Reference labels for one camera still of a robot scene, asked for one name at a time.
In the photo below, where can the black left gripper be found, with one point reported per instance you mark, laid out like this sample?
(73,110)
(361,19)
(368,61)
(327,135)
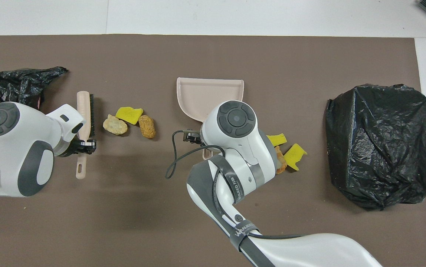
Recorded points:
(75,147)

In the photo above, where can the black bag over pink bin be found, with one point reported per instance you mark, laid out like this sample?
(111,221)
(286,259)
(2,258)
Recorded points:
(12,87)

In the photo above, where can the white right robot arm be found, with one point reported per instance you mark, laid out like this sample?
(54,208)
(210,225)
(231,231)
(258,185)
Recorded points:
(250,148)

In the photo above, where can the black bag lined trash bin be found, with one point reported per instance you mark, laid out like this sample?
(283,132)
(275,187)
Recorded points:
(369,148)

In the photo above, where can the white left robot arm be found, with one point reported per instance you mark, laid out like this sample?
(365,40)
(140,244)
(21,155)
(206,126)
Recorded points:
(12,155)

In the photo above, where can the pale round bread piece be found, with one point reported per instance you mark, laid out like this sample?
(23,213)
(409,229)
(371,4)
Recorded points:
(114,125)

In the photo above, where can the brown oblong bread piece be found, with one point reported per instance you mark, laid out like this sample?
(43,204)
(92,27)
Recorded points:
(147,127)

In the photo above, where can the beige plastic dustpan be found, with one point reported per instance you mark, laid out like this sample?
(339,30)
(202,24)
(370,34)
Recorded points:
(198,96)

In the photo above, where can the brown table mat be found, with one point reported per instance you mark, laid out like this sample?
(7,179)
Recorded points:
(124,222)

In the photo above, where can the beige hand brush black bristles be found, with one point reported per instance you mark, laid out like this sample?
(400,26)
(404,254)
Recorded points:
(83,111)

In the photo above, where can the yellow sponge scrap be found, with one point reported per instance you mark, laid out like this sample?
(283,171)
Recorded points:
(294,155)
(278,139)
(128,115)

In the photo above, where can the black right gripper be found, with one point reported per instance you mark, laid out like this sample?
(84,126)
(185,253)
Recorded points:
(192,136)

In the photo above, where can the orange croissant toy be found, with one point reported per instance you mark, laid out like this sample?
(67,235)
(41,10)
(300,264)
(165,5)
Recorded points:
(281,165)

